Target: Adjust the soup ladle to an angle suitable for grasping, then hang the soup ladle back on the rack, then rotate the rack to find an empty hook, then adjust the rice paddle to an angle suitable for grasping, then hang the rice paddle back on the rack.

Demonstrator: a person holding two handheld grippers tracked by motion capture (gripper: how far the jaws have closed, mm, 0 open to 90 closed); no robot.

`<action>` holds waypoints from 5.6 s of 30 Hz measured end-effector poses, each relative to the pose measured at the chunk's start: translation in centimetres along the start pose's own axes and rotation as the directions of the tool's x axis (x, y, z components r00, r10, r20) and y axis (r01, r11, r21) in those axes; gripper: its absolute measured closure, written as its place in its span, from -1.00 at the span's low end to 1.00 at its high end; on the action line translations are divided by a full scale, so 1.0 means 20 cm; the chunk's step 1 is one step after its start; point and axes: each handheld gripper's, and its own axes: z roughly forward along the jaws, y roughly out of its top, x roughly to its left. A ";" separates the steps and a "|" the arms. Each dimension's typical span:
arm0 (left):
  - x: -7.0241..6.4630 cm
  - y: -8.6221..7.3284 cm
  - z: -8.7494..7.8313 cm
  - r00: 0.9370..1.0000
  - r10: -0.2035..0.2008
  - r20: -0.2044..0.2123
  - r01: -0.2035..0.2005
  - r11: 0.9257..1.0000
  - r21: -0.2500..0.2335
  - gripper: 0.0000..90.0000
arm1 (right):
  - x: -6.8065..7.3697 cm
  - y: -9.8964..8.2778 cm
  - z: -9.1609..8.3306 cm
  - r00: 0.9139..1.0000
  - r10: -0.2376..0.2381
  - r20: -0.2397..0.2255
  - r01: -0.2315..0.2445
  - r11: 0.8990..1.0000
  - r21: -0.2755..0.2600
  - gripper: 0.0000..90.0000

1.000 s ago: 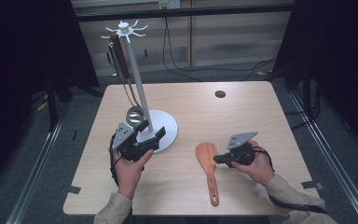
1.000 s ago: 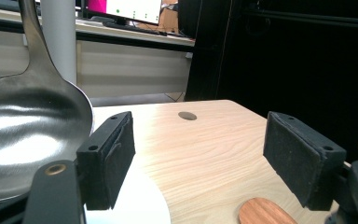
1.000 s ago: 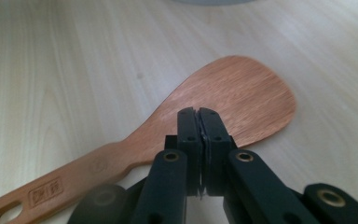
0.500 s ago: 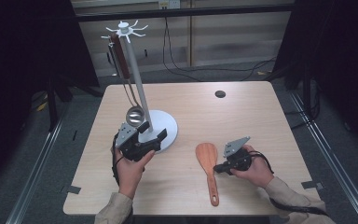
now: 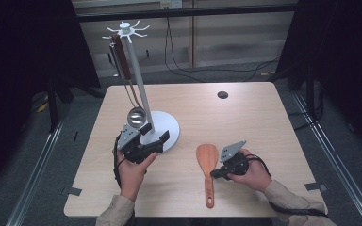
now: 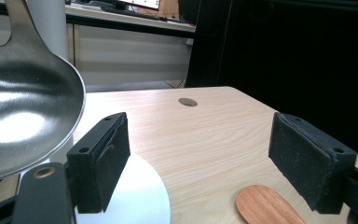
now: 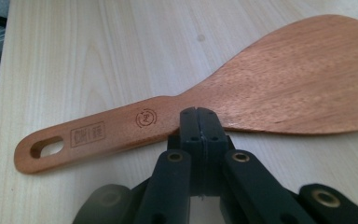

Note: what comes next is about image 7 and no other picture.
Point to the wooden rice spatula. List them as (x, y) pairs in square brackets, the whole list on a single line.
[(276, 81)]

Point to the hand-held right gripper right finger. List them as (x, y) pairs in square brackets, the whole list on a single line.
[(213, 130)]

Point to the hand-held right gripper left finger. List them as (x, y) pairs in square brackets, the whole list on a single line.
[(192, 130)]

